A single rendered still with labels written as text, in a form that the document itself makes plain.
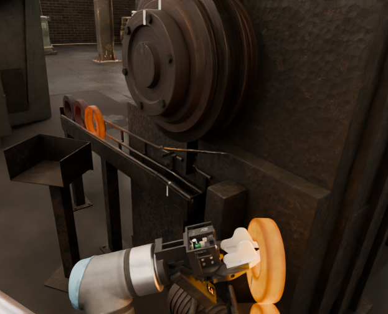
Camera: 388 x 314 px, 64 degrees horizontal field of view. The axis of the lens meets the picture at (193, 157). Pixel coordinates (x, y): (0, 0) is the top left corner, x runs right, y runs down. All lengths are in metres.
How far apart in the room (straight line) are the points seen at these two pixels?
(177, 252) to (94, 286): 0.16
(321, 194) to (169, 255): 0.41
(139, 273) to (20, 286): 1.29
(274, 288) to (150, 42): 0.66
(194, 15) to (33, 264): 1.53
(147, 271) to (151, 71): 0.51
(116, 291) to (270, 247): 0.29
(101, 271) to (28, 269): 1.31
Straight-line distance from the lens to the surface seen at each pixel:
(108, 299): 0.63
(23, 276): 1.90
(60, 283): 1.79
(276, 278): 0.59
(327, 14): 0.80
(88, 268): 0.64
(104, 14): 7.97
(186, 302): 0.97
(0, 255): 2.07
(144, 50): 0.89
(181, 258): 0.61
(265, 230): 0.60
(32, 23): 3.79
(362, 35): 0.76
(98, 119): 1.60
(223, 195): 0.88
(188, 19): 0.83
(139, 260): 0.61
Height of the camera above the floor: 1.27
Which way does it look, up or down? 26 degrees down
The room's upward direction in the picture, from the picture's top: 3 degrees clockwise
